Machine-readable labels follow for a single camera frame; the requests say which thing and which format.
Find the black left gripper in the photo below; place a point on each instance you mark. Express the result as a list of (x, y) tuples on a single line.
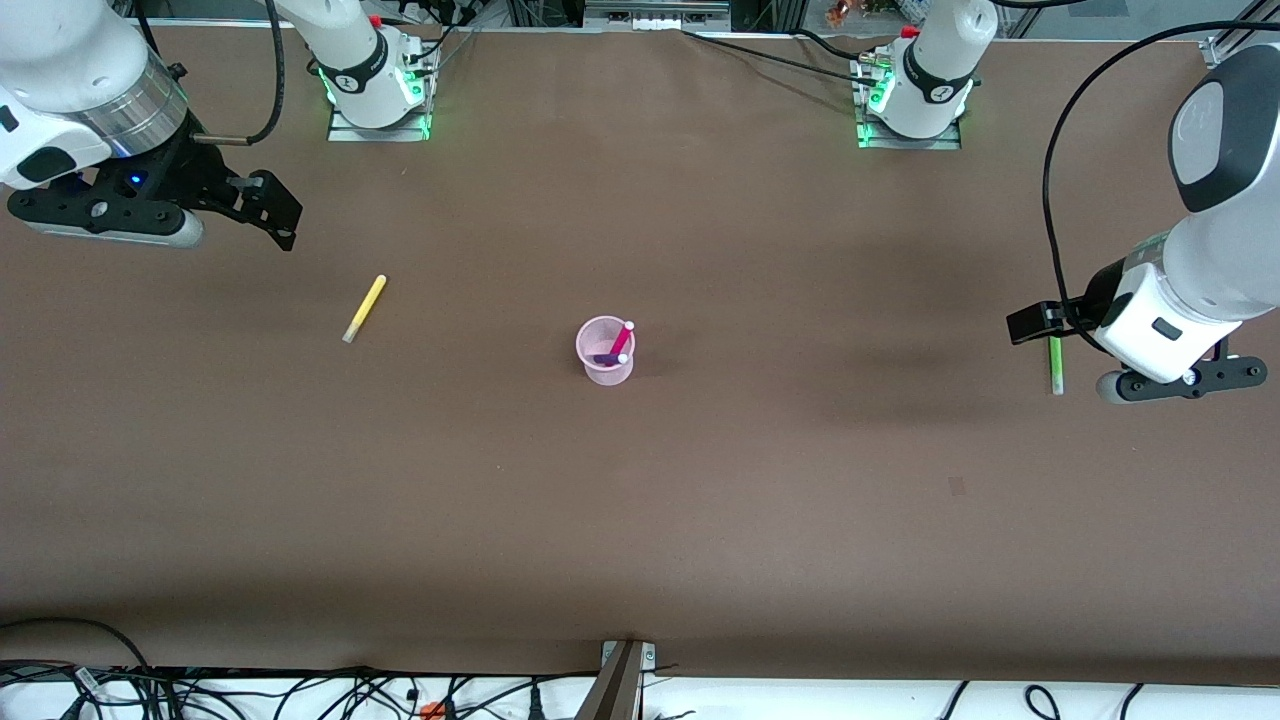
[(1097, 293)]

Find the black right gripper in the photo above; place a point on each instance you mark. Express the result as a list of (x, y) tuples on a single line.
[(196, 172)]

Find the purple marker pen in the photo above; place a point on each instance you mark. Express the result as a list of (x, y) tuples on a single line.
[(605, 359)]

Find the pink marker pen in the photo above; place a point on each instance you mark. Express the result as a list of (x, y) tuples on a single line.
[(620, 340)]

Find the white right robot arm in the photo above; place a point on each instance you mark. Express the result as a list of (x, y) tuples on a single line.
[(60, 60)]

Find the green marker pen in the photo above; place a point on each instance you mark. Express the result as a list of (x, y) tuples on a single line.
[(1056, 365)]

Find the yellow marker pen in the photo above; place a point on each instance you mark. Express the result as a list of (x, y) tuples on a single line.
[(365, 308)]

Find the pink plastic cup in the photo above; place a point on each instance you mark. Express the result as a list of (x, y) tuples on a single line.
[(600, 375)]

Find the brown table cover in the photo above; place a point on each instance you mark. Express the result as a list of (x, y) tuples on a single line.
[(700, 500)]

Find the silver metal box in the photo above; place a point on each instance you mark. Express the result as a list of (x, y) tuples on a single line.
[(655, 12)]

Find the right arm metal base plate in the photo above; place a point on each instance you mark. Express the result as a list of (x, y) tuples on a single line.
[(380, 134)]

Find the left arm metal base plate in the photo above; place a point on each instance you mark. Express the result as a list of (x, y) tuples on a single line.
[(910, 143)]

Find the metal table corner bracket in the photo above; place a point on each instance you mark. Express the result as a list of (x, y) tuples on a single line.
[(1215, 52)]

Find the aluminium frame rail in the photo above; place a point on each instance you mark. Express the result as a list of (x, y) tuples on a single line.
[(1240, 25)]

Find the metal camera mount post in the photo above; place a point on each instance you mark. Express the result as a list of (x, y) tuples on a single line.
[(615, 690)]

